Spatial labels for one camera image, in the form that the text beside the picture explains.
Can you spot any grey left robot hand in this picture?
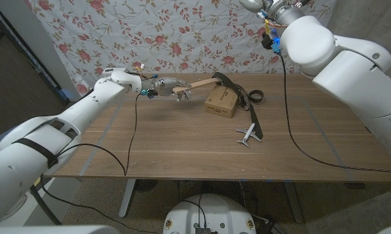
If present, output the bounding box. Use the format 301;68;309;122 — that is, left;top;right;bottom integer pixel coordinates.
140;77;192;98

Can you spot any black torso cable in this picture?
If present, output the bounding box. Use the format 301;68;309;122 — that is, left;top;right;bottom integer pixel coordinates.
181;193;207;228

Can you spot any white toy airplane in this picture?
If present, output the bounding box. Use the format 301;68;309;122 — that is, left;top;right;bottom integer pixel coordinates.
236;122;262;148

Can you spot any wooden hanger with metal clips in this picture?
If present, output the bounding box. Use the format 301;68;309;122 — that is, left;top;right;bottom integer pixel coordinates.
171;73;227;102

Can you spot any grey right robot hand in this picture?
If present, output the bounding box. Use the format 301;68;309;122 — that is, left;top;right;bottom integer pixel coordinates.
239;0;309;27

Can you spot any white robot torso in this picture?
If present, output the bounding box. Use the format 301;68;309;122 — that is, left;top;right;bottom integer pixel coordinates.
162;193;257;234

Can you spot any grey table leg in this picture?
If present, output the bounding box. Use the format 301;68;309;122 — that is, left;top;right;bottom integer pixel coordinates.
283;181;304;224

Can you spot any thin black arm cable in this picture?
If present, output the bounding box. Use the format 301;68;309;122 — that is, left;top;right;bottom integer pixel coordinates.
278;53;391;176
39;94;160;234

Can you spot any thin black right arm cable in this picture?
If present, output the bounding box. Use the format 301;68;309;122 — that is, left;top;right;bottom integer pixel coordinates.
278;53;391;176

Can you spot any white table leg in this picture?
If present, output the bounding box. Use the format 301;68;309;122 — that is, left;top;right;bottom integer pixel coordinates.
118;178;136;218

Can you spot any white door frame post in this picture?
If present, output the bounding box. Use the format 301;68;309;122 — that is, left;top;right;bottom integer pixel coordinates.
0;0;84;102

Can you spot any white power strip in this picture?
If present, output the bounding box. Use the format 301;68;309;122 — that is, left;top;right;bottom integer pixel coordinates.
101;67;128;79

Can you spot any brown cardboard package box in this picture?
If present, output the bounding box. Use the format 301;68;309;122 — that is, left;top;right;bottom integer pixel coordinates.
205;84;240;119

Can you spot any dark brown leather belt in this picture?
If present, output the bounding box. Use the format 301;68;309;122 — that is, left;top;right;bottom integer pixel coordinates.
212;71;265;140

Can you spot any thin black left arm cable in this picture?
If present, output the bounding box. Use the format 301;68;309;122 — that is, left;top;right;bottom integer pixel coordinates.
39;94;160;234

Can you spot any floral backdrop cloth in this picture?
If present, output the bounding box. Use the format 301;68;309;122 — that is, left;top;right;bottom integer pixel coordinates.
23;0;338;95

